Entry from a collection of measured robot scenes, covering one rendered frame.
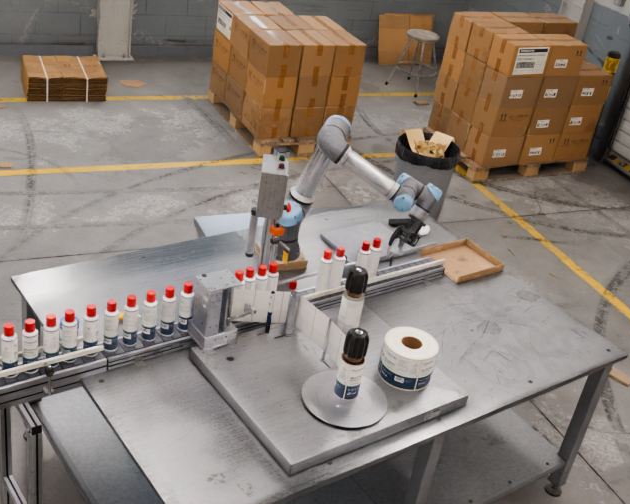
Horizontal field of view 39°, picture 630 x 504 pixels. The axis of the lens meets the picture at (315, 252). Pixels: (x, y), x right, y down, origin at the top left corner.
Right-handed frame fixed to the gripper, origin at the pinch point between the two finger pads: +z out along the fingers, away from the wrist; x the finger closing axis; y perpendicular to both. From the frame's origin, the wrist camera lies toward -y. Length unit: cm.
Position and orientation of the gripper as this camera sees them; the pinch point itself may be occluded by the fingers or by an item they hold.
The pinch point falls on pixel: (388, 253)
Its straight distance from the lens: 384.7
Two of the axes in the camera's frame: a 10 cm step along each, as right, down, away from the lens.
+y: 5.7, 4.9, -6.6
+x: 6.2, 2.7, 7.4
